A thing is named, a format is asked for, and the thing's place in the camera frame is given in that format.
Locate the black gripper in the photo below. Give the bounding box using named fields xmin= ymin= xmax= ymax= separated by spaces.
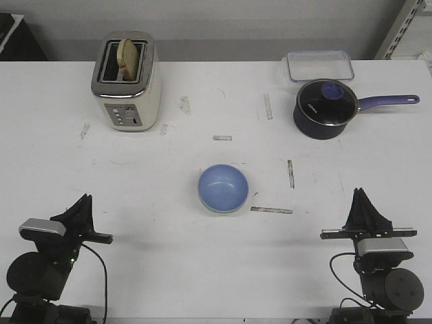
xmin=49 ymin=194 xmax=113 ymax=260
xmin=320 ymin=188 xmax=417 ymax=240

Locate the green bowl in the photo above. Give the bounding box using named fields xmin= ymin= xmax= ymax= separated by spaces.
xmin=199 ymin=193 xmax=247 ymax=214

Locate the blue bowl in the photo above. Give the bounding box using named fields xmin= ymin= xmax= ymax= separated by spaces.
xmin=197 ymin=164 xmax=249 ymax=197

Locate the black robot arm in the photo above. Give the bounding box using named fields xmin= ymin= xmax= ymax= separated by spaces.
xmin=5 ymin=194 xmax=113 ymax=323
xmin=320 ymin=188 xmax=425 ymax=323

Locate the dark blue saucepan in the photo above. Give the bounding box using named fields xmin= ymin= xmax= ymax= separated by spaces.
xmin=293 ymin=90 xmax=420 ymax=140

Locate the glass pot lid blue knob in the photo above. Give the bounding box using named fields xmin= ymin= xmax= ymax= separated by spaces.
xmin=297 ymin=78 xmax=358 ymax=126

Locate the cream two-slot toaster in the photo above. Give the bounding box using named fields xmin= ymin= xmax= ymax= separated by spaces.
xmin=91 ymin=31 xmax=162 ymax=132

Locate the clear plastic food container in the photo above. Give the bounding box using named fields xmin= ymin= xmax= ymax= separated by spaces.
xmin=285 ymin=50 xmax=354 ymax=82

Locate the toast slice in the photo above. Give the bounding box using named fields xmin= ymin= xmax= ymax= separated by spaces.
xmin=116 ymin=38 xmax=139 ymax=81

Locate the white metal shelf upright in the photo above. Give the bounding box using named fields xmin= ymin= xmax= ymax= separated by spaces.
xmin=374 ymin=1 xmax=431 ymax=61

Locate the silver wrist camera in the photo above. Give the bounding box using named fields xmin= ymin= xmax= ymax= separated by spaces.
xmin=18 ymin=218 xmax=66 ymax=242
xmin=357 ymin=238 xmax=414 ymax=267

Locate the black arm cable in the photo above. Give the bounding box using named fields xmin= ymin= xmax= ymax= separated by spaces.
xmin=0 ymin=244 xmax=109 ymax=324
xmin=329 ymin=252 xmax=382 ymax=310

